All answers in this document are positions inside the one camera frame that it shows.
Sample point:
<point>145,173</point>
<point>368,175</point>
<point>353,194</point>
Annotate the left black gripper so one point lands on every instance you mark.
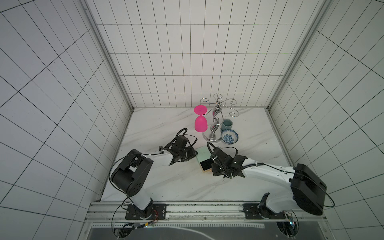
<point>192,154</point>

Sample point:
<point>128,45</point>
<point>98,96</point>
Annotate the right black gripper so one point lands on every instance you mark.
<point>218,163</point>

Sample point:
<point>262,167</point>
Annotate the kraft drawer with black lining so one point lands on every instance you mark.
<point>206,165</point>

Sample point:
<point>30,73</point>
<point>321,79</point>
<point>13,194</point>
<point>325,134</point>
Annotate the mint green jewelry box sleeve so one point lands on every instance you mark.
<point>203,154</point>

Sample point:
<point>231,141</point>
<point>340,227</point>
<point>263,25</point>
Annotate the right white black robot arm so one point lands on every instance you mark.
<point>302,188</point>

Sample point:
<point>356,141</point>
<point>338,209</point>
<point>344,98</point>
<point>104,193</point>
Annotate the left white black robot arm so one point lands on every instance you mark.
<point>130,175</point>

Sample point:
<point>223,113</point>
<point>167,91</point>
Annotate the blue white patterned bowl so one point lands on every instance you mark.
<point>229,136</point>

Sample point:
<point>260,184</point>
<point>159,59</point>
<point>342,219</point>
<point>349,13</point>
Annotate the silver spiral glass holder stand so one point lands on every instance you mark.
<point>214,131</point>

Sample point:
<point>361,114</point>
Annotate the pink plastic wine glass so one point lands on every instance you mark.
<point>201,123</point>

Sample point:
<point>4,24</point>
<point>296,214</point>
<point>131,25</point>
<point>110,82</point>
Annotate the teal ceramic cup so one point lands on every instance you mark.
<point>227,124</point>

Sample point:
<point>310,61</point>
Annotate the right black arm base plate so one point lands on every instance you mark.
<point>253,212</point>

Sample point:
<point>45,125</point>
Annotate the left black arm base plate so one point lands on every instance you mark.
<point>152,212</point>

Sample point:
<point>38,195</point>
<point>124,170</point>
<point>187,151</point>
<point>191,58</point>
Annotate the aluminium mounting rail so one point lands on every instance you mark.
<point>114,212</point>

